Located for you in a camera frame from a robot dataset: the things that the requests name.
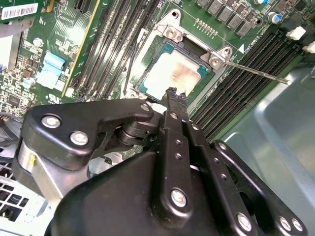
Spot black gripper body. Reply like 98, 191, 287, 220
48, 149, 222, 236

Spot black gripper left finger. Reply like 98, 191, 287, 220
11, 87, 196, 217

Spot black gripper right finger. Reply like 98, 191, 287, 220
177, 91, 310, 236

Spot metal socket cover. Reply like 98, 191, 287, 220
87, 151, 125, 177

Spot metal wire locking lever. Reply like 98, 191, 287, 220
122, 27, 148, 95
221, 59, 291, 86

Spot silver CPU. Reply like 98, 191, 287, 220
136, 43, 209, 101

